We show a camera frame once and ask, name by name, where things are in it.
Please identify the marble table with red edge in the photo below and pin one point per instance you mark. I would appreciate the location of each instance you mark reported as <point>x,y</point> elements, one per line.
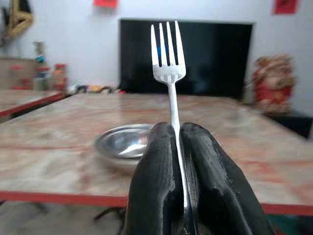
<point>22,100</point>
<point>73,147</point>

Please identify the beige storage box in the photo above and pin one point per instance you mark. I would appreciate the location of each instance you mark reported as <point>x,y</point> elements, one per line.
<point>17,73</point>

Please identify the round steel plate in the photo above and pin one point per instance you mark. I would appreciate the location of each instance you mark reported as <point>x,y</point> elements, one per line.
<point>124,144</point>

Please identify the red lidded jar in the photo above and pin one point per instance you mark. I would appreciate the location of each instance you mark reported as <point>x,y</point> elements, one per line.
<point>60,76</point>

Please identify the silver metal fork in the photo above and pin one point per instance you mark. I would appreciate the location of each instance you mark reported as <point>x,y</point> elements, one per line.
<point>172,73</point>

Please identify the red and gold figurine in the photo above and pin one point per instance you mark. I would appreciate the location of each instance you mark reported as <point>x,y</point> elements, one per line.
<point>272,84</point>

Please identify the red paper wall decoration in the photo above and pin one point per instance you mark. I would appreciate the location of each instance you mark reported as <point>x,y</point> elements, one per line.
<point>285,6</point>
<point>105,3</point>

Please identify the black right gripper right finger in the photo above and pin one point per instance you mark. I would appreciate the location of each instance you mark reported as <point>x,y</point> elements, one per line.
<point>220,186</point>

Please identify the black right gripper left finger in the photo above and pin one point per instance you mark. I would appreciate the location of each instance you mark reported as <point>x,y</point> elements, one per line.
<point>154,176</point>

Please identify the black flat screen television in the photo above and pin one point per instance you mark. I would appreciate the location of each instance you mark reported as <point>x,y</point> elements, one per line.
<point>210,58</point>

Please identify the yellow wooden frame ornament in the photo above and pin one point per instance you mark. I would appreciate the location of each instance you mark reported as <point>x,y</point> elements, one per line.
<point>17,18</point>

